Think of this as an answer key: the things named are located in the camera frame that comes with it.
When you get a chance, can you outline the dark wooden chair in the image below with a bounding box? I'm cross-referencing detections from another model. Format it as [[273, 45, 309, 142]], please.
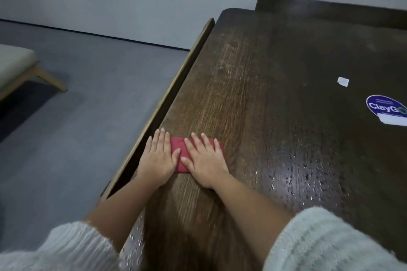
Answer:
[[255, 0, 407, 30]]

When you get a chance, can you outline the dark red cloth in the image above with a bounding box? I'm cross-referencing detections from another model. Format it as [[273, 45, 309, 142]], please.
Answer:
[[170, 137, 225, 174]]

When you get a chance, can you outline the person's left forearm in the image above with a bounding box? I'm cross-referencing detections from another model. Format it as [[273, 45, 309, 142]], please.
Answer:
[[0, 175, 160, 271]]

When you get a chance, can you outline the person's right hand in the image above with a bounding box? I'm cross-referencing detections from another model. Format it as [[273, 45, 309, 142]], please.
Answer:
[[180, 132, 231, 190]]

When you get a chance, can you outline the beige cushioned lounge chair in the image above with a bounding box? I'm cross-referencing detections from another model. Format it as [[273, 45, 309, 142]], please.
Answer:
[[0, 43, 68, 102]]

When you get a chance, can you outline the round blue sticker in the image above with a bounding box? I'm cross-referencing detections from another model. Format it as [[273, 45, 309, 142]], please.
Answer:
[[365, 94, 407, 127]]

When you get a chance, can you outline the person's right forearm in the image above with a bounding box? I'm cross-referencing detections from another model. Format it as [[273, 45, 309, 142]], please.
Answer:
[[213, 175, 407, 271]]

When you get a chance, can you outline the dark wooden table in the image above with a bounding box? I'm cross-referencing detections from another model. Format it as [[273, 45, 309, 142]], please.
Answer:
[[117, 7, 407, 271]]

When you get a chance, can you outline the person's left hand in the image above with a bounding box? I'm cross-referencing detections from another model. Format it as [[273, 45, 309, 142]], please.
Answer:
[[135, 128, 183, 189]]

